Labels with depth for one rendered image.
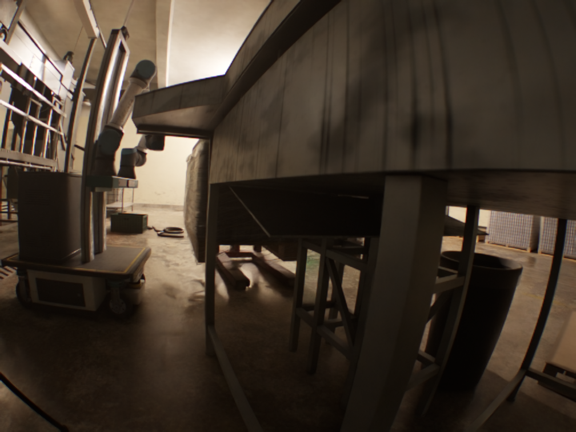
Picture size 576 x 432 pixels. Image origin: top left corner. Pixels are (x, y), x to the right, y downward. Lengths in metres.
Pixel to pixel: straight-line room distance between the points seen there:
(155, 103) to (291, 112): 0.81
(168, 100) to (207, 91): 0.19
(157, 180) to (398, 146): 10.33
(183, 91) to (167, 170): 9.47
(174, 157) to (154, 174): 1.01
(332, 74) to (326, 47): 0.05
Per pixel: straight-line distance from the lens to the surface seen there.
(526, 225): 7.83
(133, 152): 2.03
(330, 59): 0.34
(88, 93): 10.68
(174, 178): 10.45
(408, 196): 0.21
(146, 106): 1.18
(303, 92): 0.38
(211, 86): 0.96
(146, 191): 10.49
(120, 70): 2.11
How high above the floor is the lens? 0.78
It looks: 4 degrees down
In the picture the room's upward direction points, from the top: 5 degrees clockwise
